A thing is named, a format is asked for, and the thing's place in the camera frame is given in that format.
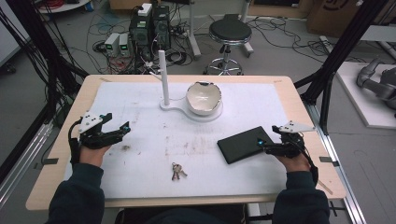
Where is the person's left hand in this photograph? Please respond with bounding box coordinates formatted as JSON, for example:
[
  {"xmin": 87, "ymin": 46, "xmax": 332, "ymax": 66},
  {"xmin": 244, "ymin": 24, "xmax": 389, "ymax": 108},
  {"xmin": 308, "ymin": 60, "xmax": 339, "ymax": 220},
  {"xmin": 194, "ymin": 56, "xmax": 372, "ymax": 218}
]
[{"xmin": 78, "ymin": 144, "xmax": 112, "ymax": 169}]

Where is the black tablet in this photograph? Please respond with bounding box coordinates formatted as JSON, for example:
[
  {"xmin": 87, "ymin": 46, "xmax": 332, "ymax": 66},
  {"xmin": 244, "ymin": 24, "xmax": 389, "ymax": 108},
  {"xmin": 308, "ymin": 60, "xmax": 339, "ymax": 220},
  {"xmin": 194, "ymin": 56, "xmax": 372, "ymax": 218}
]
[{"xmin": 216, "ymin": 125, "xmax": 276, "ymax": 165}]

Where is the bunch of metal keys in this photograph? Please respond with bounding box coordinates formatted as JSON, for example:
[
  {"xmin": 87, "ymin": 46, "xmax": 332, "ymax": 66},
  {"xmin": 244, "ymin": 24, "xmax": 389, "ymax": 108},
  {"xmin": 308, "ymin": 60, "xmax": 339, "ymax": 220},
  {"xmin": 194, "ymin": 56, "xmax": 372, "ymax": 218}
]
[{"xmin": 170, "ymin": 161, "xmax": 189, "ymax": 182}]

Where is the black wrist strap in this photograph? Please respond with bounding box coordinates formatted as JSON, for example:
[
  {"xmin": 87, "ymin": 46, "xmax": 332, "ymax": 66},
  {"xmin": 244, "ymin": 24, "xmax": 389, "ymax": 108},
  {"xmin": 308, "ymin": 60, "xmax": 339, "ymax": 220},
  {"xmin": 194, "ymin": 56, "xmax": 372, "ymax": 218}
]
[{"xmin": 67, "ymin": 119, "xmax": 83, "ymax": 166}]

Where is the black round stool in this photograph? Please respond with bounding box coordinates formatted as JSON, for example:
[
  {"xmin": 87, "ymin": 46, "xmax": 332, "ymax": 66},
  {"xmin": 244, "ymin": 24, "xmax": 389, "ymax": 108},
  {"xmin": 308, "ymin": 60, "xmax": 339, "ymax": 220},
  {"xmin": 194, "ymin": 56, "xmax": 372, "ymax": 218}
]
[{"xmin": 203, "ymin": 13, "xmax": 253, "ymax": 77}]

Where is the person's right hand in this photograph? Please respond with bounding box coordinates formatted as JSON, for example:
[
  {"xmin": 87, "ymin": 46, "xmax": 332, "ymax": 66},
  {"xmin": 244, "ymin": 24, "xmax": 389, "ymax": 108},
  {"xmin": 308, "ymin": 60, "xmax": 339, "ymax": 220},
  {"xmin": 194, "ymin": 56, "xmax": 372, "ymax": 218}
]
[{"xmin": 275, "ymin": 151, "xmax": 312, "ymax": 174}]

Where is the black frame post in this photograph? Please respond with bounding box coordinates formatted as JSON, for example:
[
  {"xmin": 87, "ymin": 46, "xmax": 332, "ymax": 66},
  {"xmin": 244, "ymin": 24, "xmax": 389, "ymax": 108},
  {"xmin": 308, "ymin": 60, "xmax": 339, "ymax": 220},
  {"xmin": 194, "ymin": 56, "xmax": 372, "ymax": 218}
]
[
  {"xmin": 293, "ymin": 0, "xmax": 390, "ymax": 135},
  {"xmin": 6, "ymin": 0, "xmax": 90, "ymax": 125}
]

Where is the white floor board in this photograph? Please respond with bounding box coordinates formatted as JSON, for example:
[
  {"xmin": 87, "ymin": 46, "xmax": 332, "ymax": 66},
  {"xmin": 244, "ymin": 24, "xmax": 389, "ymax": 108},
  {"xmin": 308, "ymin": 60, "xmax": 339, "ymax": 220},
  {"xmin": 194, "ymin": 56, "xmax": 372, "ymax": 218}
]
[{"xmin": 335, "ymin": 61, "xmax": 396, "ymax": 131}]

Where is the white table mat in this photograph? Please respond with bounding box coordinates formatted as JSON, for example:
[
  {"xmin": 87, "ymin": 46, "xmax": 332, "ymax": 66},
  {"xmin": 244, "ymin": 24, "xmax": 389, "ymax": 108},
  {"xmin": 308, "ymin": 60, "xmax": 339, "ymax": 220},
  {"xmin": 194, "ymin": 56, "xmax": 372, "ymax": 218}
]
[{"xmin": 63, "ymin": 81, "xmax": 290, "ymax": 201}]

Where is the white stand with pole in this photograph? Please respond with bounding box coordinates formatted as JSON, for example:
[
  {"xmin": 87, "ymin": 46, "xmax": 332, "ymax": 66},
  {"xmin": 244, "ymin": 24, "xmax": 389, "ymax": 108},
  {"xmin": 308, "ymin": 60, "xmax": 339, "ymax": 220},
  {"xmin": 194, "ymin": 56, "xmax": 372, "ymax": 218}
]
[{"xmin": 148, "ymin": 49, "xmax": 224, "ymax": 123}]

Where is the white box on computer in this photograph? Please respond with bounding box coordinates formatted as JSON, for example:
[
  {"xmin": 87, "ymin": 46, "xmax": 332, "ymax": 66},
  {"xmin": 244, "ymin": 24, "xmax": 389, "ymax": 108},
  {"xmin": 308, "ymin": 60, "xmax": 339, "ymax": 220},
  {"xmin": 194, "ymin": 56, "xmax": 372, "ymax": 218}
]
[{"xmin": 136, "ymin": 2, "xmax": 153, "ymax": 18}]

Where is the wooden table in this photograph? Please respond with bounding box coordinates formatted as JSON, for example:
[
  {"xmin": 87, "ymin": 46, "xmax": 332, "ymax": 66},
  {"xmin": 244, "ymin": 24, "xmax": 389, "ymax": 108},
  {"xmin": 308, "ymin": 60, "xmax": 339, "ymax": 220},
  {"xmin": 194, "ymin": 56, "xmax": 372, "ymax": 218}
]
[{"xmin": 25, "ymin": 74, "xmax": 347, "ymax": 212}]

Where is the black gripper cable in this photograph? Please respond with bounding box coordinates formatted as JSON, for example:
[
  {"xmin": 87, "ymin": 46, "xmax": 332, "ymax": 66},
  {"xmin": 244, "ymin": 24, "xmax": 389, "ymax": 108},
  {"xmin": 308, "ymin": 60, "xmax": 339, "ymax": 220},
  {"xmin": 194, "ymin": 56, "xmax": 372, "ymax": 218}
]
[{"xmin": 297, "ymin": 136, "xmax": 319, "ymax": 189}]

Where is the person's lap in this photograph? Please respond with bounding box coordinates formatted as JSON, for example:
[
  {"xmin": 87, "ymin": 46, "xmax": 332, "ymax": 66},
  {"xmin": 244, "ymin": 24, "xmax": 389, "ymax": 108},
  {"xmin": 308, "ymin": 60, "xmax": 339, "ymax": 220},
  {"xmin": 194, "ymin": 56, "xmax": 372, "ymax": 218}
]
[{"xmin": 114, "ymin": 203, "xmax": 248, "ymax": 224}]

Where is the brown cardboard box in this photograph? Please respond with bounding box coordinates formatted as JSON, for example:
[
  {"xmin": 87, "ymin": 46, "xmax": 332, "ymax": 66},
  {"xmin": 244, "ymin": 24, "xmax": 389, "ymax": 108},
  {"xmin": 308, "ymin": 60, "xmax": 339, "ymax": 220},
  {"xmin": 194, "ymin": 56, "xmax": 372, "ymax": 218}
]
[{"xmin": 305, "ymin": 0, "xmax": 396, "ymax": 39}]

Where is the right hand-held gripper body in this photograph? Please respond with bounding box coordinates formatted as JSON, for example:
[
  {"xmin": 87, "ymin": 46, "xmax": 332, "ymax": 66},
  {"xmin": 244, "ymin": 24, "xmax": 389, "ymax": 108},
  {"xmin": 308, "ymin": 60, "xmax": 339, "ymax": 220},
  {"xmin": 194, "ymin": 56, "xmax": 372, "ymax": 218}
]
[{"xmin": 266, "ymin": 120, "xmax": 317, "ymax": 160}]

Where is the white ceramic bowl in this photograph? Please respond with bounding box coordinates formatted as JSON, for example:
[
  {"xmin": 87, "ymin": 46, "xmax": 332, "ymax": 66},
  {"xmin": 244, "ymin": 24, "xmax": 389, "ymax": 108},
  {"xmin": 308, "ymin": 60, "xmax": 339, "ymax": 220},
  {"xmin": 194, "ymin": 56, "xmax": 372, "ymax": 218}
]
[{"xmin": 185, "ymin": 80, "xmax": 223, "ymax": 117}]

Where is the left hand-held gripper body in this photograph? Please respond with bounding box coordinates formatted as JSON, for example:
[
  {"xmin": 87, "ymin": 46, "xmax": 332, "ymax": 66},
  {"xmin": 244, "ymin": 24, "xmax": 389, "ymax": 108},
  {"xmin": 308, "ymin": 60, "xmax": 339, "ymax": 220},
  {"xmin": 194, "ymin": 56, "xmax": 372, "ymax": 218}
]
[{"xmin": 78, "ymin": 111, "xmax": 117, "ymax": 150}]

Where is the aluminium rail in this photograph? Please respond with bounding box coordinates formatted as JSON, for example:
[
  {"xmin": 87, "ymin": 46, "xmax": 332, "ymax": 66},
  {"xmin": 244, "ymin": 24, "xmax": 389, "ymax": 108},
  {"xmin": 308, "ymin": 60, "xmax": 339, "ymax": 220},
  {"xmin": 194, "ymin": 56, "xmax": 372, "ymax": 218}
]
[
  {"xmin": 0, "ymin": 121, "xmax": 54, "ymax": 209},
  {"xmin": 304, "ymin": 102, "xmax": 368, "ymax": 224}
]

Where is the black computer tower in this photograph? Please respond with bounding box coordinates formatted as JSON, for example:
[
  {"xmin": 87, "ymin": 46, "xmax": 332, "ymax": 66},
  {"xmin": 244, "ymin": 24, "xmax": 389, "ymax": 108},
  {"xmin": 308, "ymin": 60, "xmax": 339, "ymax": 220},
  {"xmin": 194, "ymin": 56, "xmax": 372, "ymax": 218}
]
[
  {"xmin": 151, "ymin": 5, "xmax": 172, "ymax": 51},
  {"xmin": 128, "ymin": 8, "xmax": 154, "ymax": 61}
]

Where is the grey power supply unit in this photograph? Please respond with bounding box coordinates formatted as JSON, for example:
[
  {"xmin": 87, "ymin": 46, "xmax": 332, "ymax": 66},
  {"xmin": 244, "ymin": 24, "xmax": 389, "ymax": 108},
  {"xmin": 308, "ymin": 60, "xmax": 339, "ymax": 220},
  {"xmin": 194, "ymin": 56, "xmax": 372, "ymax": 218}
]
[
  {"xmin": 104, "ymin": 32, "xmax": 121, "ymax": 58},
  {"xmin": 118, "ymin": 33, "xmax": 132, "ymax": 58}
]

